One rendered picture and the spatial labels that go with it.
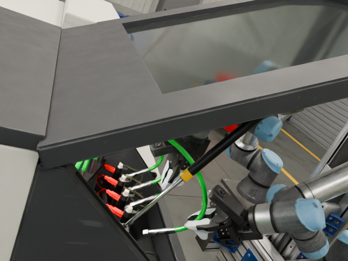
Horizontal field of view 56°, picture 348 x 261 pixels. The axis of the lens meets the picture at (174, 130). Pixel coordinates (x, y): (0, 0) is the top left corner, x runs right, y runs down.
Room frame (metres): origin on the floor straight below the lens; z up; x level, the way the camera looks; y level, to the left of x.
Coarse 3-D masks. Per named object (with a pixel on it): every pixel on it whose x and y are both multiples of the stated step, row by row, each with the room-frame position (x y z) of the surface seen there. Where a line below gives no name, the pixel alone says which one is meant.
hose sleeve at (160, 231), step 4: (160, 228) 0.78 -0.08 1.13; (164, 228) 0.78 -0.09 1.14; (168, 228) 0.78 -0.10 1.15; (172, 228) 0.78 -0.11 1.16; (148, 232) 0.77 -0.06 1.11; (152, 232) 0.77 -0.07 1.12; (156, 232) 0.77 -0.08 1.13; (160, 232) 0.77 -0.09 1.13; (164, 232) 0.77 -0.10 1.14; (168, 232) 0.77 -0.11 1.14; (172, 232) 0.77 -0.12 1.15
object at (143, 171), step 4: (160, 156) 1.13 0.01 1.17; (100, 160) 1.03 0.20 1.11; (160, 160) 1.12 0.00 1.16; (156, 164) 1.12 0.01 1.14; (148, 168) 1.12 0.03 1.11; (152, 168) 1.12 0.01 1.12; (136, 172) 1.10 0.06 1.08; (140, 172) 1.10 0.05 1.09; (144, 172) 1.10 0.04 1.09; (132, 176) 1.09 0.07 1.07
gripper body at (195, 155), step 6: (192, 138) 0.85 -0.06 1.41; (204, 138) 0.87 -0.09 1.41; (192, 144) 0.87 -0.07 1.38; (198, 144) 0.88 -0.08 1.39; (204, 144) 0.88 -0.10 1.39; (186, 150) 0.86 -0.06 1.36; (192, 150) 0.87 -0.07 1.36; (198, 150) 0.88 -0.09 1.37; (204, 150) 0.89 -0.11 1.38; (174, 156) 0.86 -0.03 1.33; (180, 156) 0.84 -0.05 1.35; (192, 156) 0.86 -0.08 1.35; (198, 156) 0.88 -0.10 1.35; (174, 162) 0.85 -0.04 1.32; (180, 162) 0.85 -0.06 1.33; (186, 162) 0.86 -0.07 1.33
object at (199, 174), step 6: (174, 144) 0.77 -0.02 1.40; (180, 150) 0.77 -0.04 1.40; (186, 156) 0.77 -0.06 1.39; (78, 162) 0.76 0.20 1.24; (192, 162) 0.77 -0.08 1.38; (78, 168) 0.76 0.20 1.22; (198, 174) 0.78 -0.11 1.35; (204, 186) 0.78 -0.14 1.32; (204, 192) 0.78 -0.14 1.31; (204, 198) 0.78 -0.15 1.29; (204, 204) 0.78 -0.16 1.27; (204, 210) 0.78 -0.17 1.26; (198, 216) 0.78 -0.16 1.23; (180, 228) 0.78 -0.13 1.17; (186, 228) 0.78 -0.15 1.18
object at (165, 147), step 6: (180, 138) 0.87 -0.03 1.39; (186, 138) 0.87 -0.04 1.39; (156, 144) 0.83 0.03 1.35; (162, 144) 0.84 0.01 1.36; (168, 144) 0.84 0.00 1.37; (180, 144) 0.84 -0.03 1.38; (186, 144) 0.85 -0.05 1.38; (150, 150) 0.84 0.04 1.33; (156, 150) 0.81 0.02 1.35; (162, 150) 0.82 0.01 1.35; (168, 150) 0.83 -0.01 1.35; (174, 150) 0.84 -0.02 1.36; (156, 156) 0.82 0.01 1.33
